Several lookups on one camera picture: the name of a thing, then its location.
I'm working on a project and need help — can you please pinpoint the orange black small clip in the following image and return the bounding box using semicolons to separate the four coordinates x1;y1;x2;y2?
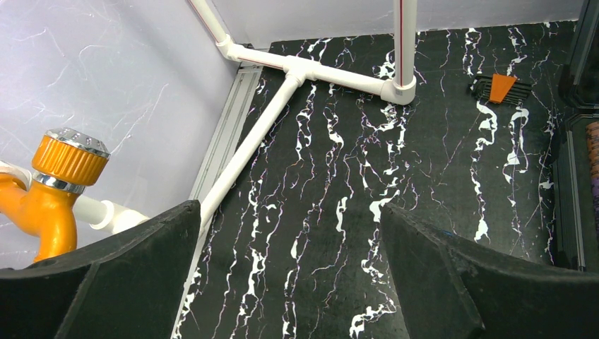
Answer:
468;73;532;106

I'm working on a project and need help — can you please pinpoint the brown chip stack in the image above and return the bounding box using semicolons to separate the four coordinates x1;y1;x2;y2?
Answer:
586;121;598;179

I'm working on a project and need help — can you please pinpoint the black poker case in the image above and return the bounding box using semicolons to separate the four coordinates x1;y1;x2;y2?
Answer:
552;1;598;273

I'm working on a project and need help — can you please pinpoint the purple chip stack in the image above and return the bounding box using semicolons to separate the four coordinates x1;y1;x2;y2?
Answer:
591;176;599;233

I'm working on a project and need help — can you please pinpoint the aluminium rail frame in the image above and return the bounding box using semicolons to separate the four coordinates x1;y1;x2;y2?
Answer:
170;67;264;339

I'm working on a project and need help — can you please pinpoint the orange tap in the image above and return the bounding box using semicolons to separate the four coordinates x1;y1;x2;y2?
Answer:
1;127;110;262

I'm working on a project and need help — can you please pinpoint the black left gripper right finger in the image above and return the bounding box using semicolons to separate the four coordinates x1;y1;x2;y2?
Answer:
380;203;598;338

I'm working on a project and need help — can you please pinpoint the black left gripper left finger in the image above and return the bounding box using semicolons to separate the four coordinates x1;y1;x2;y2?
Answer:
1;200;201;338

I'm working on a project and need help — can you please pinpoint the white pvc pipe frame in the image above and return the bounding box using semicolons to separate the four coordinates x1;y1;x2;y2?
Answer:
72;0;418;235

